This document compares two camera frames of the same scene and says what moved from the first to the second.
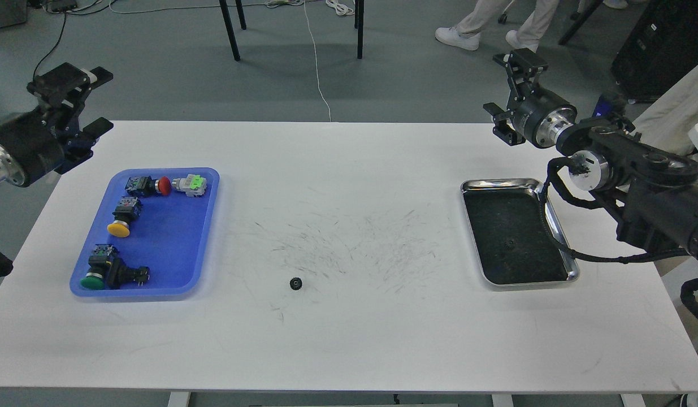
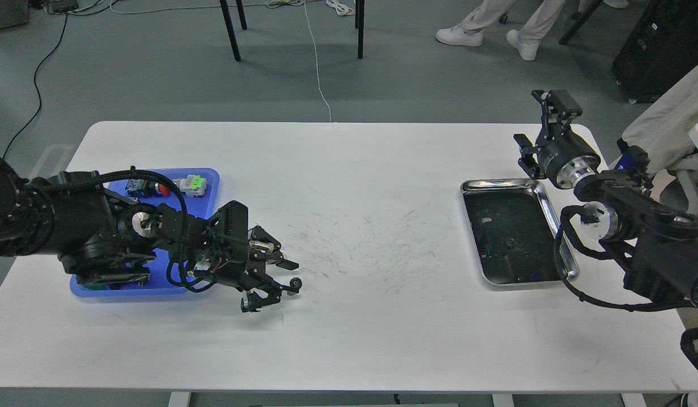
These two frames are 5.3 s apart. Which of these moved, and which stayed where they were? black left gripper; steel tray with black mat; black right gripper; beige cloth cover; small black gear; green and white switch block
Moved: black left gripper; black right gripper
Stayed: beige cloth cover; steel tray with black mat; green and white switch block; small black gear
